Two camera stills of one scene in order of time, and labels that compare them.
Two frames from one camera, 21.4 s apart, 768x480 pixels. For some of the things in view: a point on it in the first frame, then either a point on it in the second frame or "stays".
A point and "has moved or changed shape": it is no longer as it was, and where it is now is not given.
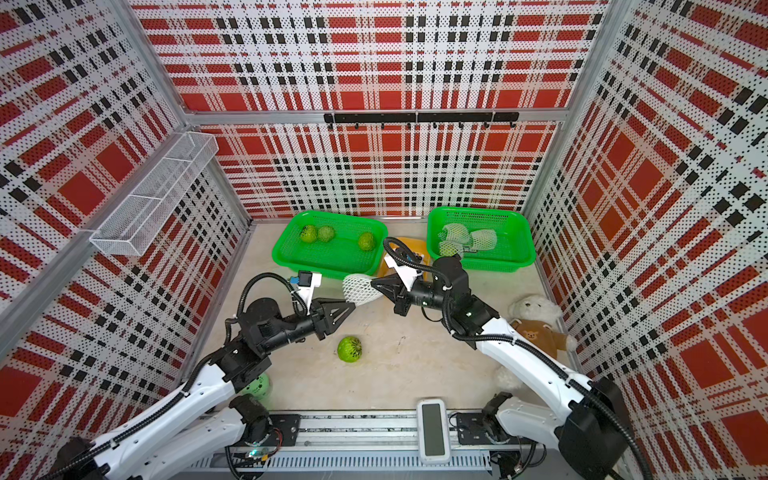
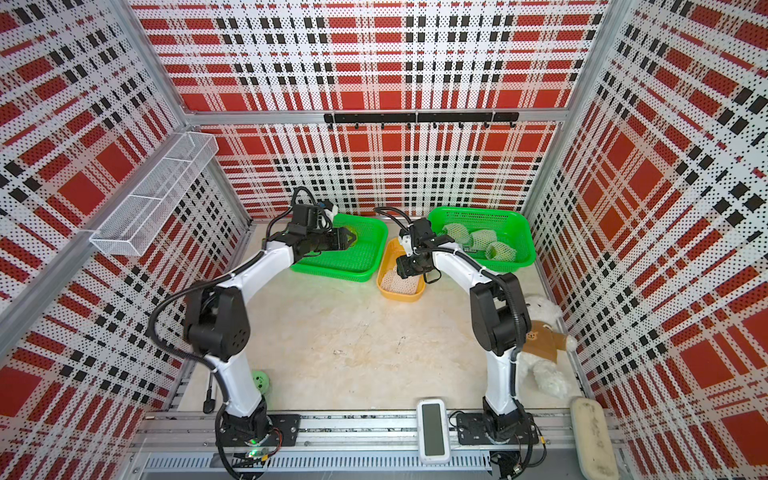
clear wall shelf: (132, 228) stays
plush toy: (538, 318) stays
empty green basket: (515, 246) stays
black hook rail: (434, 118) stays
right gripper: (394, 286) -> (403, 269)
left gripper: (321, 317) -> (340, 239)
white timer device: (434, 443) stays
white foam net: (455, 233) stays
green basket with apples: (335, 245) stays
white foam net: (358, 288) -> (465, 242)
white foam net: (449, 248) has moved or changed shape
